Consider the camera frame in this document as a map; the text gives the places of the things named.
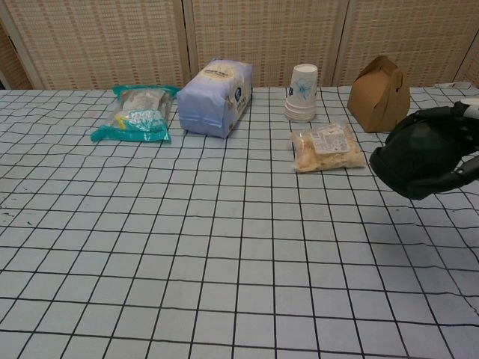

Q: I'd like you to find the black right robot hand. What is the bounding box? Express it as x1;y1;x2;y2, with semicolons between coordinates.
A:
406;103;479;188

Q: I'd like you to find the white paper cup blue flower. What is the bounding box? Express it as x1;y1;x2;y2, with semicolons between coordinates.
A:
286;64;320;108

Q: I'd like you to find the brown kraft paper box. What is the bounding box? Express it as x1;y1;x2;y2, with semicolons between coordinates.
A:
347;55;412;134

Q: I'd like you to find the woven bamboo screen panel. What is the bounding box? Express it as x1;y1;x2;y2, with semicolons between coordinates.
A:
342;0;479;86
0;0;192;90
185;0;351;88

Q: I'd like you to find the clear bag of dried food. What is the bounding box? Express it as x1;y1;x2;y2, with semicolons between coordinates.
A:
289;121;367;174

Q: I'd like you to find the lavender paper flour bag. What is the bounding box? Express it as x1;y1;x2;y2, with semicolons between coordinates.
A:
176;57;254;140

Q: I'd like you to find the teal snack bag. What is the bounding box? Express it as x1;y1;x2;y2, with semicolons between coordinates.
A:
90;85;180;144

